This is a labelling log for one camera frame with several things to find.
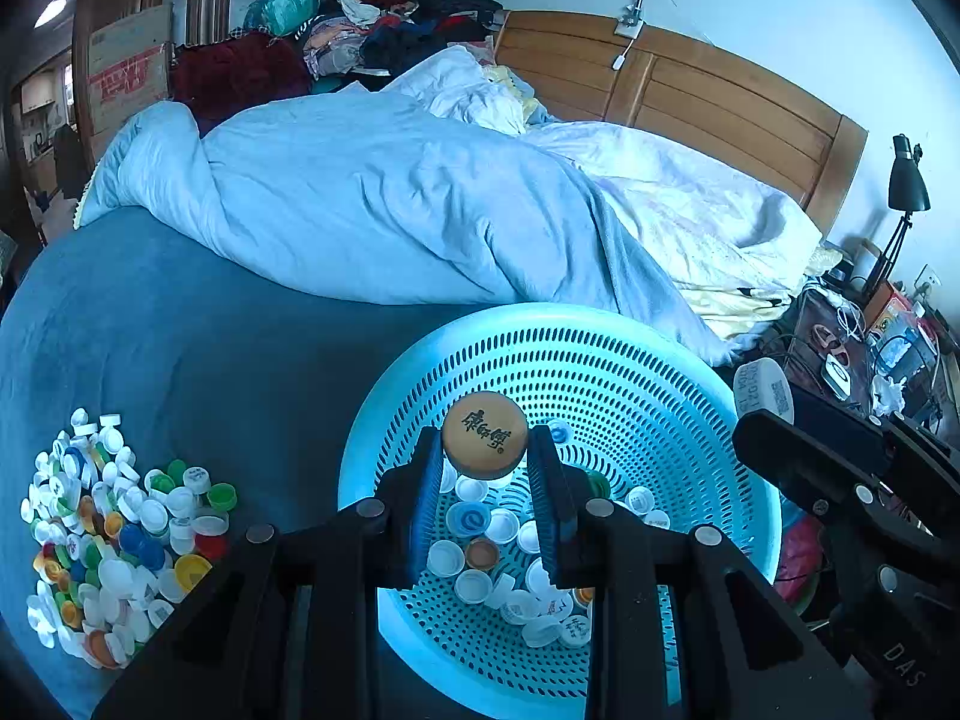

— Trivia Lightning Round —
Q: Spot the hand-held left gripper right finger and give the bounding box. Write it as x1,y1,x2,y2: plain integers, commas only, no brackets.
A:
527,426,877,720

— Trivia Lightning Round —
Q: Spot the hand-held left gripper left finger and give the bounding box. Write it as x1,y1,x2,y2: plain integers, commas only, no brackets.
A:
90,426,445,720

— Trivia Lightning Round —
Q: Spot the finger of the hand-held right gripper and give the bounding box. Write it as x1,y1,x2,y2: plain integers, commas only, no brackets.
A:
787,386,960,481
732,411,905,522

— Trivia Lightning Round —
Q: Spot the white bottle cap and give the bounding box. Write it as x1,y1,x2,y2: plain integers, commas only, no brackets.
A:
733,358,797,425

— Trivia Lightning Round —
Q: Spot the tan bottle cap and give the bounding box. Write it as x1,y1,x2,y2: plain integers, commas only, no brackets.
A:
441,392,528,479

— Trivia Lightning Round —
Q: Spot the light blue plastic basket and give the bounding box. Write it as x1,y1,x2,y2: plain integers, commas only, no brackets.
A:
337,302,782,720

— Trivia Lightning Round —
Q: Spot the pile of mixed bottle caps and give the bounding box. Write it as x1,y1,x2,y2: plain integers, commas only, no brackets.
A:
21,406,239,672

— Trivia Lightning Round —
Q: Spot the heap of caps inside basket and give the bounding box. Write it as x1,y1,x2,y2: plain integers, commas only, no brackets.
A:
427,420,672,650

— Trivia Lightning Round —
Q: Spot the cluttered nightstand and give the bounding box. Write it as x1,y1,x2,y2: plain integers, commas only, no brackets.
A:
750,240,960,451

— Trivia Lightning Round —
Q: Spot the red bag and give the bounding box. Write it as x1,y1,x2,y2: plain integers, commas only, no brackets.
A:
776,517,826,616

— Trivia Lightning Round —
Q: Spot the black desk lamp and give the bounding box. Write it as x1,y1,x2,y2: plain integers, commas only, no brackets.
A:
862,133,932,301

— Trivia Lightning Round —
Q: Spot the white duvet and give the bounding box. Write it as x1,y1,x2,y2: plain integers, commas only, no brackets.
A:
390,45,826,316

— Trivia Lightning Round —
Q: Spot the blue bed sheet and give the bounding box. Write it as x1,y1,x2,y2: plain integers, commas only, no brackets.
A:
0,206,526,720

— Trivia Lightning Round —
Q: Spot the light blue duvet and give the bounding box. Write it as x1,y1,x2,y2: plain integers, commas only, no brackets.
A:
79,94,732,361

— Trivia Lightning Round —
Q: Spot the wooden headboard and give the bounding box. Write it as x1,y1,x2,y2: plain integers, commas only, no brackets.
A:
491,10,869,237

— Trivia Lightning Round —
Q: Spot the dark red blanket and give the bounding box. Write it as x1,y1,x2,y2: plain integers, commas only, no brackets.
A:
174,34,312,136

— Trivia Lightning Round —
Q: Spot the pile of clothes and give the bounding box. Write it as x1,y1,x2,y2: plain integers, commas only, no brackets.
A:
300,0,503,80

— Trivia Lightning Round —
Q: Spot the teal plastic bag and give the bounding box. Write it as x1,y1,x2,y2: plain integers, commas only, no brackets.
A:
244,0,323,38

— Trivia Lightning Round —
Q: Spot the cardboard box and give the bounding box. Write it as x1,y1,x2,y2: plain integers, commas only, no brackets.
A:
86,4,175,158

